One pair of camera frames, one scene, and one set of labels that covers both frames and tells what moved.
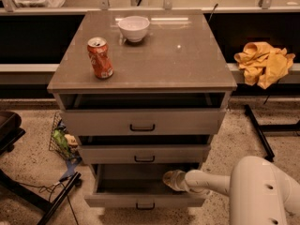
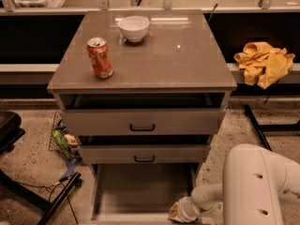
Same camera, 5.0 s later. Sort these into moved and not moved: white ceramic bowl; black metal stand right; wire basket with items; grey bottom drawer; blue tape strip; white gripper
Moved: white gripper; grey bottom drawer
Not moved: wire basket with items; white ceramic bowl; blue tape strip; black metal stand right
